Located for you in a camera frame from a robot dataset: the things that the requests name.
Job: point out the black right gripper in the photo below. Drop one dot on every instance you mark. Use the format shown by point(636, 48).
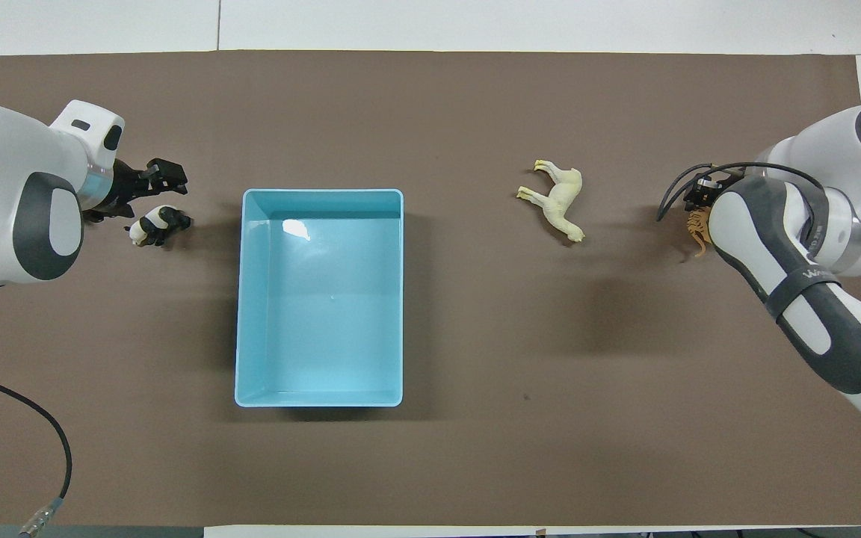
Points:
point(718, 185)

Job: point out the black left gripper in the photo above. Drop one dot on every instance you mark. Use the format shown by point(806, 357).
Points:
point(128, 187)

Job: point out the orange striped tiger toy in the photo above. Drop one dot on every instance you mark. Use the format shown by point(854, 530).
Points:
point(698, 233)

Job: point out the black white panda toy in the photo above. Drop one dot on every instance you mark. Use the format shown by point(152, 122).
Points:
point(158, 224)

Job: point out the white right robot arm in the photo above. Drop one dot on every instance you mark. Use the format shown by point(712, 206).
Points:
point(834, 149)

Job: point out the light blue storage box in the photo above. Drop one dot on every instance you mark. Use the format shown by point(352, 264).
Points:
point(326, 314)

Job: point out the brown table mat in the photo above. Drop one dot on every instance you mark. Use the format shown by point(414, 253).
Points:
point(550, 336)

